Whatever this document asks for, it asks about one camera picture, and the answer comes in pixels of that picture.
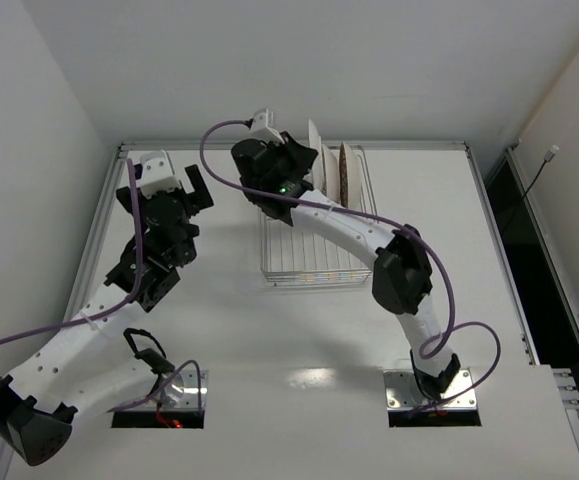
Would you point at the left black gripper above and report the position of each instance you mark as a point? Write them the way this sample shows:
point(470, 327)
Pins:
point(185, 193)

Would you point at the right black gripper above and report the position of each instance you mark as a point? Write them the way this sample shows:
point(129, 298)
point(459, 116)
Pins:
point(294, 156)

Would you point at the orange sunburst plate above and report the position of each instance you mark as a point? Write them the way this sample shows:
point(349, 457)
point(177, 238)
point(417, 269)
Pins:
point(317, 171)

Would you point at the floral brown-rim plate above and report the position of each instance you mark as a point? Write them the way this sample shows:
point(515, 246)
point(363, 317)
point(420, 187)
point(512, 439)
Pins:
point(331, 185)
point(350, 177)

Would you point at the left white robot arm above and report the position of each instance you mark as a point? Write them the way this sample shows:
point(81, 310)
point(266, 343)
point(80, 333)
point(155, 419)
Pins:
point(40, 405)

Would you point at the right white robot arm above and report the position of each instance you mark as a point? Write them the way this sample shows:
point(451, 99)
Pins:
point(401, 275)

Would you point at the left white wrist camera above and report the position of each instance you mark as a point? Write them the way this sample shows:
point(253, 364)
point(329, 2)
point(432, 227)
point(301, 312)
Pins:
point(158, 174)

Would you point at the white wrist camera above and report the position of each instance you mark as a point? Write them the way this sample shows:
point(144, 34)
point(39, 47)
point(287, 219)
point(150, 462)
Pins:
point(262, 127)
point(158, 174)

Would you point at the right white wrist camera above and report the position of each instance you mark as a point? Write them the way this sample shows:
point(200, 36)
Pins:
point(262, 127)

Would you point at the wire dish rack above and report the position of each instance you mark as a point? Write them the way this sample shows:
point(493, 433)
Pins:
point(290, 258)

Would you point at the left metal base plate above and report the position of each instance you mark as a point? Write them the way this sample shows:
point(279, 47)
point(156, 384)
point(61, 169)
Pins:
point(186, 393)

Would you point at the metal base plate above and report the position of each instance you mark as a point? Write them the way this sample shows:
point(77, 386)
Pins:
point(186, 393)
point(402, 393)

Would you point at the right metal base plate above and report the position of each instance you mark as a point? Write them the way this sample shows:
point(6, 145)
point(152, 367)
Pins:
point(402, 393)

